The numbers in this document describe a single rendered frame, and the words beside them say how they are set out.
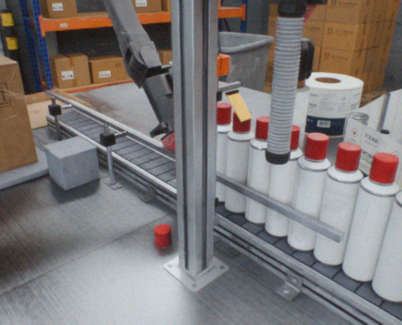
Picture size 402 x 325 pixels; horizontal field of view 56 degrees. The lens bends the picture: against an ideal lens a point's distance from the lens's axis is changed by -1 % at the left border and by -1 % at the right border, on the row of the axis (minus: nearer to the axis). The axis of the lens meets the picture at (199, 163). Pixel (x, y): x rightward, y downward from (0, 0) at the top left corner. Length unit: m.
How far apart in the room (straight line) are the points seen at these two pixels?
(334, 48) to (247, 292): 3.68
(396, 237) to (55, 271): 0.56
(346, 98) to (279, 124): 0.66
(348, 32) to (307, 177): 3.55
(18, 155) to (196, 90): 0.67
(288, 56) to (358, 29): 3.62
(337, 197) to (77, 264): 0.47
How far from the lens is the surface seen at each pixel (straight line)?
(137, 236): 0.79
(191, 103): 0.53
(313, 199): 0.63
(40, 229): 0.87
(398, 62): 5.53
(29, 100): 1.72
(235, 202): 0.75
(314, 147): 0.60
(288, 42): 0.48
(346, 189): 0.59
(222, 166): 0.75
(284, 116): 0.50
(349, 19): 4.11
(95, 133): 1.19
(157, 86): 0.84
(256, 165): 0.68
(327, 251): 0.66
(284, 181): 0.65
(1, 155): 1.08
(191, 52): 0.51
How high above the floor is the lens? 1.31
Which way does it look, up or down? 26 degrees down
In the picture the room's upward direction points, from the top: straight up
